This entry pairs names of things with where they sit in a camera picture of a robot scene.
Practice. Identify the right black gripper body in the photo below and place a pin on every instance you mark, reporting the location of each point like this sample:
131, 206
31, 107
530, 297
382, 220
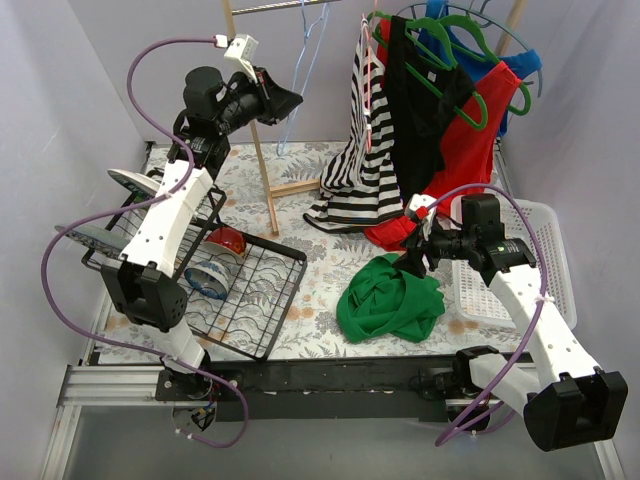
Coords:
422, 245

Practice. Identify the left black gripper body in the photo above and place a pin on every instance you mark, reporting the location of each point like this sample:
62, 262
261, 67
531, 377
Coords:
268, 98

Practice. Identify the green tank top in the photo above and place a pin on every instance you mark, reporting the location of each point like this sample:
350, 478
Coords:
381, 300

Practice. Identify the light blue wire hanger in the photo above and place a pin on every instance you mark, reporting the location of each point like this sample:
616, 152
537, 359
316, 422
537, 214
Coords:
313, 33

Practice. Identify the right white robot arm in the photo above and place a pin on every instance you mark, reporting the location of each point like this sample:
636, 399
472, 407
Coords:
563, 395

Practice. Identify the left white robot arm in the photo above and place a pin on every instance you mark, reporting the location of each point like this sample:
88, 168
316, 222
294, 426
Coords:
143, 284

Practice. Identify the black white striped top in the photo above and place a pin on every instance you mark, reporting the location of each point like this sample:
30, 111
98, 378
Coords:
359, 189

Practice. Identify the red tank top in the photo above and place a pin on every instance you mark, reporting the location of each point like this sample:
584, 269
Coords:
468, 153

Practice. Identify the pink hanger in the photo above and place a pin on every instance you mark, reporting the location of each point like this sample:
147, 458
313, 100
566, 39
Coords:
366, 89

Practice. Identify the green hanger front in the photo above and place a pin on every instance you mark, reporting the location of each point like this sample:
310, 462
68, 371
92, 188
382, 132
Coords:
437, 30

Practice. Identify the green hanger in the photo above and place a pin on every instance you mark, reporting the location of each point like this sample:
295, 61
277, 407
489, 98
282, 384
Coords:
474, 30
437, 30

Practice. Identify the black tank top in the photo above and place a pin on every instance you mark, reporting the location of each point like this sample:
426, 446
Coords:
421, 99

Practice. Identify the blue tank top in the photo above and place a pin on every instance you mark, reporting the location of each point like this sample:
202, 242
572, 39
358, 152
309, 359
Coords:
522, 65

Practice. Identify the green hanger rear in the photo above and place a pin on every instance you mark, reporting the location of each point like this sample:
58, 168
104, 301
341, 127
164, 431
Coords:
474, 30

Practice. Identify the white patterned plate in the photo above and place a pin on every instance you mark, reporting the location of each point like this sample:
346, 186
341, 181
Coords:
143, 187

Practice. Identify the red bowl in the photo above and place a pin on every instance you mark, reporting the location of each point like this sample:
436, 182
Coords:
226, 240

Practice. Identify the blue white bowl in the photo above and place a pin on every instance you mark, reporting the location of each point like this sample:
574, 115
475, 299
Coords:
209, 278

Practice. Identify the grey patterned plate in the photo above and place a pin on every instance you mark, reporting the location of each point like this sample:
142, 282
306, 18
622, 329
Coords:
105, 242

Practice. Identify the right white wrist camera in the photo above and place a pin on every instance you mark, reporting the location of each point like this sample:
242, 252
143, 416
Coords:
421, 210

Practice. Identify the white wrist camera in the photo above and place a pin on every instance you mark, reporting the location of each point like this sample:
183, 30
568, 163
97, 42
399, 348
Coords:
239, 51
421, 210

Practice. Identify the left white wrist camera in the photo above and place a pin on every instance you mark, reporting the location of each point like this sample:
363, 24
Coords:
239, 51

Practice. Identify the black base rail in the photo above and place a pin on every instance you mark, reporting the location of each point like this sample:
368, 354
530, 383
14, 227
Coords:
405, 387

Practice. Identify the black wire dish rack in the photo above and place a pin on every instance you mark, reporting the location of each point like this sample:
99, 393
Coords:
239, 287

